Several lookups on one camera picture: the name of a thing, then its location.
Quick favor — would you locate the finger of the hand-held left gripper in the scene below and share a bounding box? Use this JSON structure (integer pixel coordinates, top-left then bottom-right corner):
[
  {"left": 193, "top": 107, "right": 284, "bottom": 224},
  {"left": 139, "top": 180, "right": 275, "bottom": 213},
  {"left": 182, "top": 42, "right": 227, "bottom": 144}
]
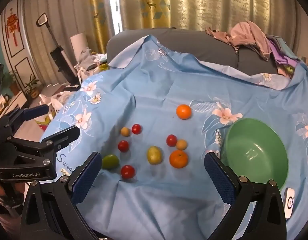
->
[
  {"left": 4, "top": 104, "right": 50, "bottom": 137},
  {"left": 7, "top": 126, "right": 81, "bottom": 167}
]

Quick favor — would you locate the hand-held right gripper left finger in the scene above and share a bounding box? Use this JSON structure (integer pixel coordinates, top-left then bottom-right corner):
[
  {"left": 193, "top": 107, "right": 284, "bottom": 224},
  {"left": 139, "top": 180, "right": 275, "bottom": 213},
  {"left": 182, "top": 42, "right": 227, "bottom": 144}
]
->
[{"left": 19, "top": 151, "right": 103, "bottom": 240}]

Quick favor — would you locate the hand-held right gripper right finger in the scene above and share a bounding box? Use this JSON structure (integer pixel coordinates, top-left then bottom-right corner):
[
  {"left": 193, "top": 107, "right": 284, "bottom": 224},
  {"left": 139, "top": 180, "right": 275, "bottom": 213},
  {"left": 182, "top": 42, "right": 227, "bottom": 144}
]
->
[{"left": 204, "top": 151, "right": 287, "bottom": 240}]

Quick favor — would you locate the green plum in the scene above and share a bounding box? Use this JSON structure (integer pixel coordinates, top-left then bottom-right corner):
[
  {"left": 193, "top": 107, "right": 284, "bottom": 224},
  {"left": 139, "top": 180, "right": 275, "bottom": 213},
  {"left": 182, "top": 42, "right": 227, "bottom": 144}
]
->
[{"left": 101, "top": 154, "right": 119, "bottom": 170}]

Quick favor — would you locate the orange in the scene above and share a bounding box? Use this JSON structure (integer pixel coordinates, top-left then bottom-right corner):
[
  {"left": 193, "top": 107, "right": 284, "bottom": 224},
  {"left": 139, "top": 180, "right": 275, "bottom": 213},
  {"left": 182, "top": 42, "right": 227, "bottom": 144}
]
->
[
  {"left": 176, "top": 104, "right": 192, "bottom": 120},
  {"left": 169, "top": 150, "right": 189, "bottom": 169}
]

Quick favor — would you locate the green plastic bowl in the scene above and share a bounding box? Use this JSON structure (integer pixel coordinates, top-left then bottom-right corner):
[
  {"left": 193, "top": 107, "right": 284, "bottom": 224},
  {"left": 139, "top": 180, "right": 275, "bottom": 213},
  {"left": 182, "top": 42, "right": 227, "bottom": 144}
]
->
[{"left": 220, "top": 118, "right": 289, "bottom": 195}]

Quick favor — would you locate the yellow printed bag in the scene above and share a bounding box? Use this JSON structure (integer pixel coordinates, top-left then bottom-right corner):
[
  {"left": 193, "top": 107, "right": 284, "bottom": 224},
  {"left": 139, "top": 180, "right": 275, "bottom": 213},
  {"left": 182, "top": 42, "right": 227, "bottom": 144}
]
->
[{"left": 35, "top": 114, "right": 56, "bottom": 132}]

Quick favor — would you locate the white low cabinet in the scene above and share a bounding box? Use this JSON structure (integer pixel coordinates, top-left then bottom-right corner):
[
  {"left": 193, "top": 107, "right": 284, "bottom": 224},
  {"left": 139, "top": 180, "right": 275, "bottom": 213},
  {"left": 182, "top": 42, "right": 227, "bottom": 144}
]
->
[{"left": 0, "top": 90, "right": 28, "bottom": 118}]

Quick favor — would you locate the white plastic bag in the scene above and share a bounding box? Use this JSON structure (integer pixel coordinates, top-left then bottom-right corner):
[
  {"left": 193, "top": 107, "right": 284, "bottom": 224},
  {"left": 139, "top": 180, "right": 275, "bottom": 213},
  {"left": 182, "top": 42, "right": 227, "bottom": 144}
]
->
[{"left": 39, "top": 91, "right": 70, "bottom": 110}]

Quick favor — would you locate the potted plant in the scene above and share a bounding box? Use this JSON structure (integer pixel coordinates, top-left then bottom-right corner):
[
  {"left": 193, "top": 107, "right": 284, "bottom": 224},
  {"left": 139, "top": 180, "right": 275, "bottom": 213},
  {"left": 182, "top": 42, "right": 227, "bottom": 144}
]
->
[
  {"left": 24, "top": 76, "right": 40, "bottom": 98},
  {"left": 3, "top": 71, "right": 18, "bottom": 93}
]

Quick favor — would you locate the black upright vacuum cleaner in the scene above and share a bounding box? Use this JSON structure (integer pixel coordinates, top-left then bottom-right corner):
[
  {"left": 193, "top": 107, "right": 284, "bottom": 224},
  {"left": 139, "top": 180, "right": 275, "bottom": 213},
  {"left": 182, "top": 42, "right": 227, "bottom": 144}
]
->
[{"left": 36, "top": 13, "right": 78, "bottom": 85}]

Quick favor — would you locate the white pocket router device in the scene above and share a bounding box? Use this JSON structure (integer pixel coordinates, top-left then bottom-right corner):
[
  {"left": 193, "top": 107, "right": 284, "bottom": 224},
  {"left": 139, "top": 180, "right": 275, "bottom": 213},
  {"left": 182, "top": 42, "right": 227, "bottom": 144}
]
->
[{"left": 284, "top": 187, "right": 295, "bottom": 219}]

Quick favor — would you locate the grey cloth pile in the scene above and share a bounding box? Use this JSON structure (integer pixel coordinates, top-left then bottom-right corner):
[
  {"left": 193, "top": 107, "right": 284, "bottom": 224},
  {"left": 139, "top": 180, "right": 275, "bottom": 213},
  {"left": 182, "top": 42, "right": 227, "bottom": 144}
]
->
[{"left": 75, "top": 47, "right": 109, "bottom": 78}]

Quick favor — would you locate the white cylinder appliance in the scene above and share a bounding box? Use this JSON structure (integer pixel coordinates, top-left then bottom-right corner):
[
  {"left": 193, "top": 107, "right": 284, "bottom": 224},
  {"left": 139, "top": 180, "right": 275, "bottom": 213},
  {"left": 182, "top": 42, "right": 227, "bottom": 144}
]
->
[{"left": 70, "top": 32, "right": 87, "bottom": 62}]

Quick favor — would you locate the blue floral bed sheet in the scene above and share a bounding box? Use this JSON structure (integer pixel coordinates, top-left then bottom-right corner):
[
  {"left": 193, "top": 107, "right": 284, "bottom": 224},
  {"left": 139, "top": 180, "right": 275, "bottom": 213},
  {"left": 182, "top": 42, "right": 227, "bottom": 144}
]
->
[{"left": 40, "top": 34, "right": 308, "bottom": 240}]

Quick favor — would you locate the beige yellow patterned curtain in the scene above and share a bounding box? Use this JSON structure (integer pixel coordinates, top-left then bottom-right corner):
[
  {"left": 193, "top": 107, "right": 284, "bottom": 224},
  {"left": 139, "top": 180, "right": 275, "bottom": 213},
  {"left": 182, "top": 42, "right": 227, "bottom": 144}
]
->
[
  {"left": 22, "top": 0, "right": 112, "bottom": 85},
  {"left": 119, "top": 0, "right": 302, "bottom": 45}
]

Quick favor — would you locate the grey sofa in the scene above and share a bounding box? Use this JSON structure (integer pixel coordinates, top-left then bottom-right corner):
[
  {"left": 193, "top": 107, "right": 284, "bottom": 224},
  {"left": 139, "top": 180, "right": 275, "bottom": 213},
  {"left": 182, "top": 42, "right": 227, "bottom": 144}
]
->
[{"left": 106, "top": 27, "right": 298, "bottom": 75}]

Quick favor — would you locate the purple garment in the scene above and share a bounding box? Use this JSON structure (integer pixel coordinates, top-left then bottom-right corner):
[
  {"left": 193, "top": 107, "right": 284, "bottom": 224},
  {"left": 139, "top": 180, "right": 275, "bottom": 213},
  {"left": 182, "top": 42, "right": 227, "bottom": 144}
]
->
[{"left": 267, "top": 36, "right": 302, "bottom": 77}]

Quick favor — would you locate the pink garment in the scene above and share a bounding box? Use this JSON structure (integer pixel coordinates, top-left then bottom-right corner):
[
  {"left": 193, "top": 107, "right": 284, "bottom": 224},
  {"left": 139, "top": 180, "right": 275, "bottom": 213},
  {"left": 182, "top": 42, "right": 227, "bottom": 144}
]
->
[{"left": 206, "top": 21, "right": 272, "bottom": 61}]

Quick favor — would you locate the red knot wall ornament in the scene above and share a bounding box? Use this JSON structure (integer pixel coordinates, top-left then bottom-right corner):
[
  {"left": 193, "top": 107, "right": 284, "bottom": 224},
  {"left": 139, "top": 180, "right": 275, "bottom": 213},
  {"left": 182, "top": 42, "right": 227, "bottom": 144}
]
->
[{"left": 5, "top": 8, "right": 21, "bottom": 47}]

